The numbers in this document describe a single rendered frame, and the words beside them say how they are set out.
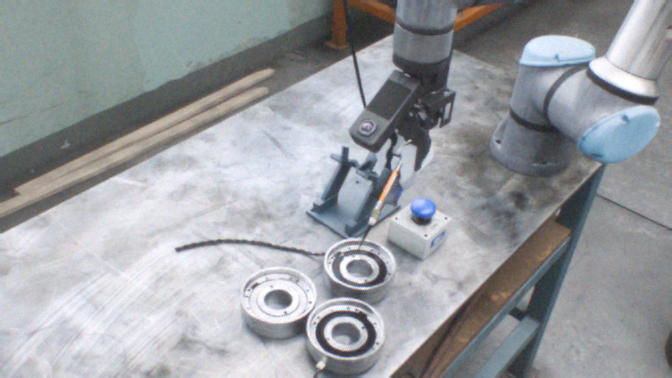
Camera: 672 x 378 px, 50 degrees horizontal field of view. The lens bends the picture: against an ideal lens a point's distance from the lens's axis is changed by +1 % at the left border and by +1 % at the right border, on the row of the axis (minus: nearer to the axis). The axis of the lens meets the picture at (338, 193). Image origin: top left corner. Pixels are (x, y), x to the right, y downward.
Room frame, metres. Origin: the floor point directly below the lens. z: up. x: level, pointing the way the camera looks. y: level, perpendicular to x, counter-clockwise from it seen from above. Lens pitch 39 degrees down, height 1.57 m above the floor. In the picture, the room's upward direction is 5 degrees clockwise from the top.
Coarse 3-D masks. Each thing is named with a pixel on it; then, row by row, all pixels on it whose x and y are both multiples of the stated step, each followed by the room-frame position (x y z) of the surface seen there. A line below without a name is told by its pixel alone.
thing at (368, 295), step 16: (352, 240) 0.80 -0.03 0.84; (368, 240) 0.80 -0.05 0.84; (352, 256) 0.77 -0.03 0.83; (384, 256) 0.78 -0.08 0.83; (352, 272) 0.77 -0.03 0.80; (368, 272) 0.76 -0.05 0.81; (336, 288) 0.71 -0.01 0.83; (352, 288) 0.70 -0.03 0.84; (368, 288) 0.70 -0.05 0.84; (384, 288) 0.71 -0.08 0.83
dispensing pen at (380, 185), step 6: (402, 162) 0.84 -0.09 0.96; (384, 168) 0.83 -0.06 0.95; (396, 168) 0.84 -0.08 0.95; (384, 174) 0.83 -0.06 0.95; (390, 174) 0.82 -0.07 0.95; (378, 180) 0.83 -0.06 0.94; (384, 180) 0.82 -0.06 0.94; (378, 186) 0.82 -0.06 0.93; (384, 186) 0.82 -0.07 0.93; (372, 192) 0.82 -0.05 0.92; (378, 192) 0.81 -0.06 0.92; (378, 198) 0.81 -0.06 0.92; (378, 204) 0.81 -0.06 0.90; (384, 204) 0.81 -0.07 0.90; (378, 210) 0.81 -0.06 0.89; (372, 216) 0.81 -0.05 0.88; (378, 216) 0.81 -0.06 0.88; (372, 222) 0.80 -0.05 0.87; (366, 234) 0.79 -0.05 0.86; (360, 246) 0.79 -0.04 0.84
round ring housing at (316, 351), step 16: (320, 304) 0.66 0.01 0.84; (336, 304) 0.67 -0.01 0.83; (352, 304) 0.67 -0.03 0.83; (368, 304) 0.67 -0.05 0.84; (336, 320) 0.64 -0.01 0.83; (352, 320) 0.65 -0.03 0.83; (336, 336) 0.64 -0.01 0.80; (352, 336) 0.64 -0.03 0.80; (384, 336) 0.61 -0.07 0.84; (320, 352) 0.58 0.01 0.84; (368, 352) 0.60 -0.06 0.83; (336, 368) 0.57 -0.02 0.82; (352, 368) 0.57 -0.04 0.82
